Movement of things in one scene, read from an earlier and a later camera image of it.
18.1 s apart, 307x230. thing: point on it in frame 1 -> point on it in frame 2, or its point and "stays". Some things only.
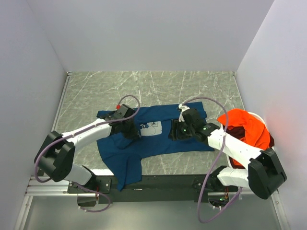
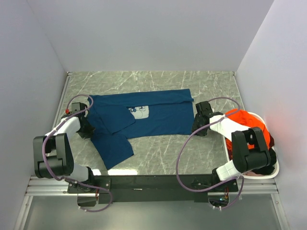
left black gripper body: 130,129 -> 86,130
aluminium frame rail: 53,189 stays
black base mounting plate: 152,189 stays
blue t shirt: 124,152 -> 116,119
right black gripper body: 183,130 -> 197,124
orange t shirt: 255,132 stays
